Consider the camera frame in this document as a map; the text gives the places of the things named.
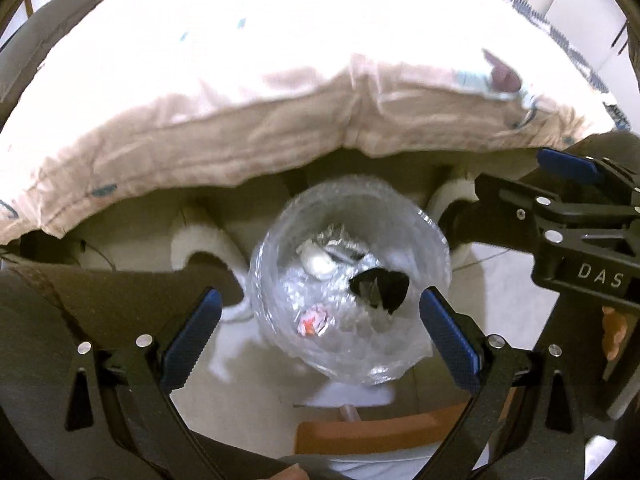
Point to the left white fluffy slipper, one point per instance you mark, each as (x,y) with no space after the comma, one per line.
(196,239)

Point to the pink crumpled wrapper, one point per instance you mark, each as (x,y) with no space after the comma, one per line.
(312,322)

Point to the black trash piece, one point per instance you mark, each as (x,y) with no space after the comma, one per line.
(381,288)

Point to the right white fluffy slipper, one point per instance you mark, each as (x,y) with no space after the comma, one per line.
(457,189)

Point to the white crumpled tissue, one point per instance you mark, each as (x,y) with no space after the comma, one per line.
(316,261)

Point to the pink bed sheet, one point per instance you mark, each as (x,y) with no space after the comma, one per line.
(148,94)

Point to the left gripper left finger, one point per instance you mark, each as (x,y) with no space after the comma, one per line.
(117,420)

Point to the white fluffy slipper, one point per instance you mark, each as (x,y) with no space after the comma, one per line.
(457,189)
(196,239)

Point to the silver foil wrapper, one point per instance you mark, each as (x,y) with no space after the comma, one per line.
(340,245)

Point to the blue checked blanket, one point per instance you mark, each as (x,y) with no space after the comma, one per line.
(594,35)

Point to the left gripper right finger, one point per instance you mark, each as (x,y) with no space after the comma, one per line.
(522,421)

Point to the left dark trouser leg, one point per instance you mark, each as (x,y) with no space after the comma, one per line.
(111,308)

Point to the person's left hand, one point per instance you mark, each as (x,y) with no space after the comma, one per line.
(293,472)

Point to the dark grey pillow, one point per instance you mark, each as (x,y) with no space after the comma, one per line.
(22,54)

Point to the person's right hand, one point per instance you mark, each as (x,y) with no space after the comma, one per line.
(615,328)

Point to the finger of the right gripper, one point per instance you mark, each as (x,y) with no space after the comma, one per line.
(612,179)
(548,206)

